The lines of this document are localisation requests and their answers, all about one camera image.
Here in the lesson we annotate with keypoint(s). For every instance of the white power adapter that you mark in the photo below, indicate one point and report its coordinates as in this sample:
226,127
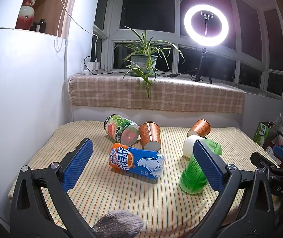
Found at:
93,65

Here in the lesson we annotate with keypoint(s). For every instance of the potted spider plant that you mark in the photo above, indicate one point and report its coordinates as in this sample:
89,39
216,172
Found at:
144,63

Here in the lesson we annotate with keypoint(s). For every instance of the striped tablecloth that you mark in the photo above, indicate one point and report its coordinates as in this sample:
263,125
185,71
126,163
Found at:
94,198

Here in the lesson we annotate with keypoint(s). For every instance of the red white vase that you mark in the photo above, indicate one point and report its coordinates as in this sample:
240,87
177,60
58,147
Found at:
26,14

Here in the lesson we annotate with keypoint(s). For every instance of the small dark bottle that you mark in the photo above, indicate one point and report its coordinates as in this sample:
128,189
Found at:
42,25
34,27

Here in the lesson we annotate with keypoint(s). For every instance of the pink green label drink bottle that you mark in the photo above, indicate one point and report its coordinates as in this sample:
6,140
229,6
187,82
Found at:
121,129

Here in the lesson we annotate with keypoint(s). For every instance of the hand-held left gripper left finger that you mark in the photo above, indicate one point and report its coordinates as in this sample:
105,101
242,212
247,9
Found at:
78,164

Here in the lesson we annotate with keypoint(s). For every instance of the blue orange drink bottle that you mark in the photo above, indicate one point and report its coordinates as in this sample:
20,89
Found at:
136,162

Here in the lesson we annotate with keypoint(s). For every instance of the green paper bag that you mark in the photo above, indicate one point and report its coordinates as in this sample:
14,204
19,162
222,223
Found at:
261,133

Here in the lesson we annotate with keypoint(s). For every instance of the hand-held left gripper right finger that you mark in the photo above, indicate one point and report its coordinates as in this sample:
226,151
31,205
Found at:
209,167

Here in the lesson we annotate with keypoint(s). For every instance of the white cup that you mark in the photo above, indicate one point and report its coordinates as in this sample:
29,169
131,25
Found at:
188,146

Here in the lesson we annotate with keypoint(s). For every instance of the green plastic bottle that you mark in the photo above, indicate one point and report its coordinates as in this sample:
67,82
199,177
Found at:
192,176

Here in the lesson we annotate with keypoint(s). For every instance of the brown patterned paper cup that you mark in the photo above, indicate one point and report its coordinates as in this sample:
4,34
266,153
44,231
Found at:
201,127
150,133

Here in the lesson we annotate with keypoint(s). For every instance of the white window frame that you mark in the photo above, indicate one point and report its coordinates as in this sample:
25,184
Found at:
176,5

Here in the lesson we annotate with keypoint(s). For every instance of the person's left hand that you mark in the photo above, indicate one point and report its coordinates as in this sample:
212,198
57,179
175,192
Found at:
119,224

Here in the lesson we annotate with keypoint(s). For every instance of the checked beige cloth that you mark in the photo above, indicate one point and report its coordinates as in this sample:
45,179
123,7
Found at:
106,94

